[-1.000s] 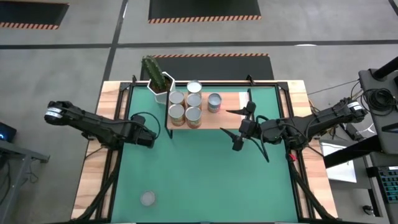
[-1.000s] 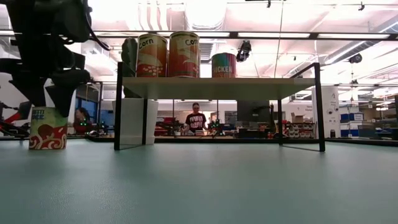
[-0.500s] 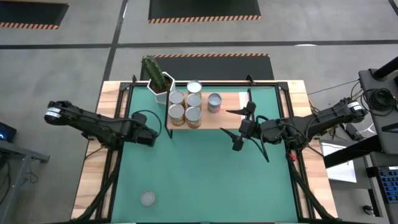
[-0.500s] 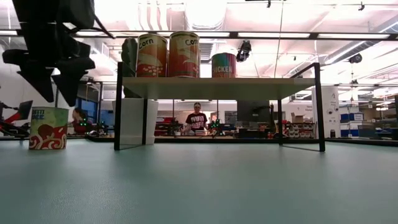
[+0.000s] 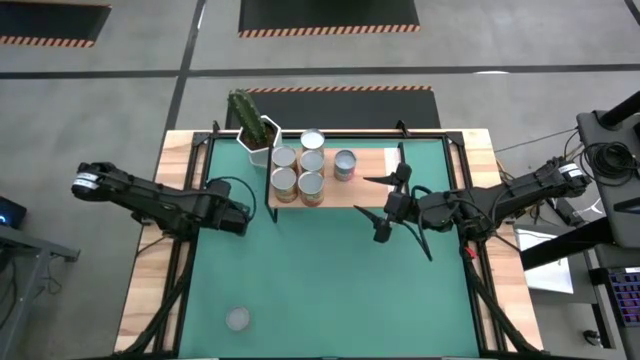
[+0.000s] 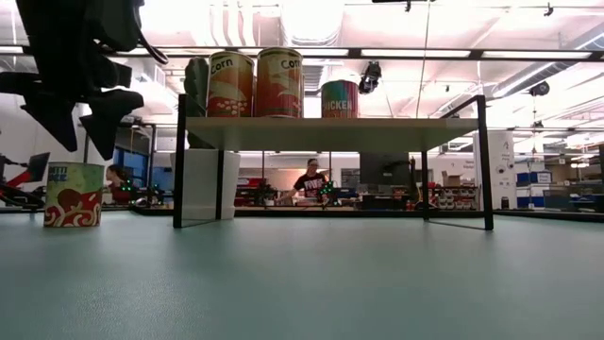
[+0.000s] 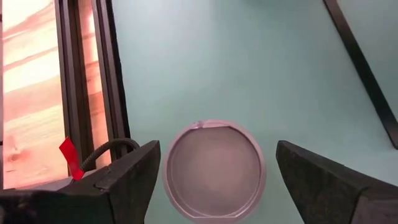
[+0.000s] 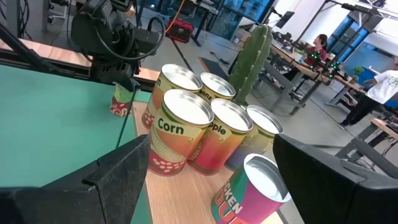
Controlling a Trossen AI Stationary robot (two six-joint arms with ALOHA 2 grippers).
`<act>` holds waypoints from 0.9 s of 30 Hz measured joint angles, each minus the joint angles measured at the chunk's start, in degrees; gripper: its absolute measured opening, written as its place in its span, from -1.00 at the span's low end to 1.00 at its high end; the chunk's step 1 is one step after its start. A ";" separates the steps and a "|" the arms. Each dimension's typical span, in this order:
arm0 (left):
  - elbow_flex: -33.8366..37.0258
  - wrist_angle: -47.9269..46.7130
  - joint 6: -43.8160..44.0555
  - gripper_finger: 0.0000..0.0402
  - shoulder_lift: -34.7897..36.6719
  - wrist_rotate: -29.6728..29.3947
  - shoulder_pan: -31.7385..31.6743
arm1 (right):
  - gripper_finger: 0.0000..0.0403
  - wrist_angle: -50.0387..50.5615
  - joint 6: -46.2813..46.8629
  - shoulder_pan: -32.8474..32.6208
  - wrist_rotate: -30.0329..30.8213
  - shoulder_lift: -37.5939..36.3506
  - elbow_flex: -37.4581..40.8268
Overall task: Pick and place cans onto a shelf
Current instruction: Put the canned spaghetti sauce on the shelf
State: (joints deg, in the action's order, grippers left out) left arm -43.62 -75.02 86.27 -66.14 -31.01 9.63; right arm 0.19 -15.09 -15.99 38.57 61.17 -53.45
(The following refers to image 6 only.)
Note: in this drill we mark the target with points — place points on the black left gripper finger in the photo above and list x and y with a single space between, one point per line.
59 118
111 113

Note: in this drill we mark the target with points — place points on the green red spaghetti can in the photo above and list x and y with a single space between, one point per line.
73 198

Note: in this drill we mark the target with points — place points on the orange corn can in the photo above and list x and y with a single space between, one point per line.
279 85
230 87

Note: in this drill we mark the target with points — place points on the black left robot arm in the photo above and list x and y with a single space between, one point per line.
56 23

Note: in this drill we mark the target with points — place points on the black tilted monitor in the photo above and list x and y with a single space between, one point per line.
38 163

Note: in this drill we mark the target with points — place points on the person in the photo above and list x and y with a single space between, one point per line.
310 181
115 177

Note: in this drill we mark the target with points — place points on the red and black machine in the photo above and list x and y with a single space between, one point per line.
21 179

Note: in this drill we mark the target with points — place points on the overhead beam with light strips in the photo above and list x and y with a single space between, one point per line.
354 53

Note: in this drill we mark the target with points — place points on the black screen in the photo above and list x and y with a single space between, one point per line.
377 165

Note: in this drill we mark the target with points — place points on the cardboard box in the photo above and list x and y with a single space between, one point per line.
451 180

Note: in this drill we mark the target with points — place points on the white pillar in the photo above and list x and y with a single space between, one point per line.
505 160

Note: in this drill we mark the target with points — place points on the blue storage bins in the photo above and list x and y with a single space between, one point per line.
533 178

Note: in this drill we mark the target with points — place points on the black ceiling spotlight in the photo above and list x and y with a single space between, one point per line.
539 89

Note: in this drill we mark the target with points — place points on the black metal stand frame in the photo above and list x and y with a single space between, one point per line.
152 141

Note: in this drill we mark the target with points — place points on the wooden shelf black metal frame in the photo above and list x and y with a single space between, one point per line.
330 134

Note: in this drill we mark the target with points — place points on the black overhead camera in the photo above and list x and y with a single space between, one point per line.
370 75

